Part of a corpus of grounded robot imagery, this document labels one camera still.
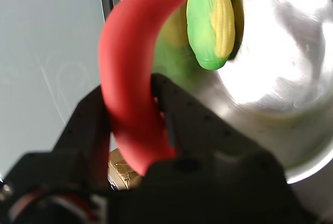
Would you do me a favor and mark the red toy chilli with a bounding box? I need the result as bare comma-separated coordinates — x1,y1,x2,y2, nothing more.
98,0,188,178

